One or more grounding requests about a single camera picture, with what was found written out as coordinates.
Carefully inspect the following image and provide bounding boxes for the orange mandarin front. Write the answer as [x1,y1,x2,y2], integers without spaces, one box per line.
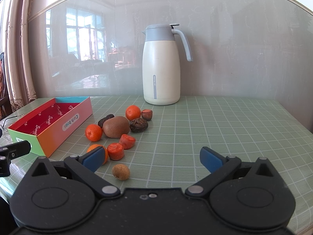
[86,144,109,165]

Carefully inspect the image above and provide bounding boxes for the orange mandarin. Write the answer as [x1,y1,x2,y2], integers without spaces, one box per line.
[85,124,102,142]
[125,105,141,121]
[86,144,109,165]

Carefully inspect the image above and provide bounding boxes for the orange carrot piece front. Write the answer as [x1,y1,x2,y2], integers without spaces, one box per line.
[107,143,125,161]

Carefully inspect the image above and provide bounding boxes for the orange carrot piece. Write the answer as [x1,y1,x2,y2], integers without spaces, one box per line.
[107,143,125,161]
[119,134,136,150]

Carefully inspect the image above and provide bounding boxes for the brown kiwi fruit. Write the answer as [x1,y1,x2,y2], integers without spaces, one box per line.
[102,116,130,138]

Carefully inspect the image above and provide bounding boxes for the dark walnut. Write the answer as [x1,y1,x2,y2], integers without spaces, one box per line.
[130,118,148,133]

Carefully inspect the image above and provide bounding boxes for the thin metal eyeglasses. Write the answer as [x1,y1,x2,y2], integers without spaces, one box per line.
[1,115,24,132]

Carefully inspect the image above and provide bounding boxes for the wooden armchair red cushion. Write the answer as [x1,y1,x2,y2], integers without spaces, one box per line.
[1,52,12,119]

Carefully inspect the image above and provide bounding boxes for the colourful open cardboard box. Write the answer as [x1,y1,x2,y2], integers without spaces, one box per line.
[8,97,93,157]

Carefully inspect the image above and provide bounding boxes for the beige lace curtain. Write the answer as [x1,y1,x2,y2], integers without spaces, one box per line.
[4,0,37,111]

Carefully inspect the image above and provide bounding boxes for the green grid tablecloth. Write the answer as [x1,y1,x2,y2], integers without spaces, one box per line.
[1,97,312,234]

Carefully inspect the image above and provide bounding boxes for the small brown red-topped fruit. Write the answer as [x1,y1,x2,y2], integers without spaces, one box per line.
[141,109,153,121]

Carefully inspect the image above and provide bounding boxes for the white grey thermos jug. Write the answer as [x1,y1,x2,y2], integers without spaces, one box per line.
[142,23,192,106]

